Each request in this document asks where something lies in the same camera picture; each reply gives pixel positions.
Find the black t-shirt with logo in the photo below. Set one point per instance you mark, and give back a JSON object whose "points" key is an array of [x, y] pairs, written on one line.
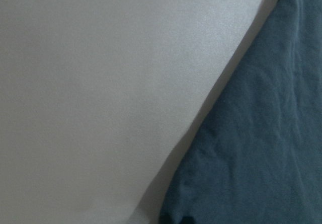
{"points": [[256, 157]]}

